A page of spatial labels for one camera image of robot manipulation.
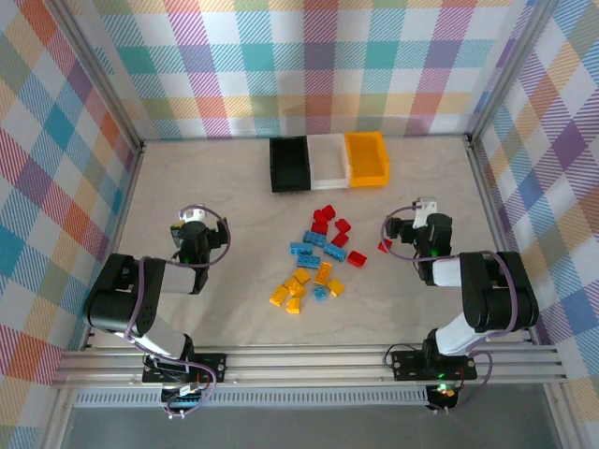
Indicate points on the small red lego brick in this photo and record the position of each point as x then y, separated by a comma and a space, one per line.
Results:
384, 246

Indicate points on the red rounded lego brick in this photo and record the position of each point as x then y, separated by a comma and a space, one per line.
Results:
357, 258

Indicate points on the long blue lego brick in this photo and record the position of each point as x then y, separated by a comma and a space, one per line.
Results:
300, 248
314, 238
335, 251

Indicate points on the red sloped lego brick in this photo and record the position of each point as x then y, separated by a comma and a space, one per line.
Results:
329, 211

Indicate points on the long orange-yellow lego brick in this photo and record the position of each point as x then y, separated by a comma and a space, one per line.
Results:
323, 273

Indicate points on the yellow sloped lego brick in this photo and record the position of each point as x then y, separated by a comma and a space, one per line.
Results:
302, 276

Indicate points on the small blue lego brick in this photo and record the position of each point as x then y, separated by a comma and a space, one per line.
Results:
321, 293

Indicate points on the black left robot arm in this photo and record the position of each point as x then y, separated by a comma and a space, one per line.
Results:
117, 299

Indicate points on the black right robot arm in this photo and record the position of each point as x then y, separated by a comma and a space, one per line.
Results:
496, 290

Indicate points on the yellow plastic bin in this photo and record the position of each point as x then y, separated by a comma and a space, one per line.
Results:
367, 159

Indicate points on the black plastic bin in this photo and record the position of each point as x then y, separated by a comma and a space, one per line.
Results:
289, 163

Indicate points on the white plastic bin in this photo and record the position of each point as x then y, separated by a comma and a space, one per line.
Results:
329, 161

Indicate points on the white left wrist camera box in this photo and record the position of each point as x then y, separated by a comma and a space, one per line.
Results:
193, 215

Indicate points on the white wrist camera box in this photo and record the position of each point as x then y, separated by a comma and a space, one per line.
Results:
193, 215
423, 210

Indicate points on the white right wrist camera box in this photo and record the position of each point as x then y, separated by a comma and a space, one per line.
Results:
423, 210

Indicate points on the aluminium side rail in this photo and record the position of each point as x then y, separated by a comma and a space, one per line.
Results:
122, 210
492, 210

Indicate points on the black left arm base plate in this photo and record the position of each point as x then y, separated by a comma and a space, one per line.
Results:
210, 367

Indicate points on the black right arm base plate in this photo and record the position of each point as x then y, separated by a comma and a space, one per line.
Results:
407, 365

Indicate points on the aluminium mounting rail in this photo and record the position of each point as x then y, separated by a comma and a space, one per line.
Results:
304, 365

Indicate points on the aluminium frame post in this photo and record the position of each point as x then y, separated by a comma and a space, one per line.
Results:
507, 70
100, 70

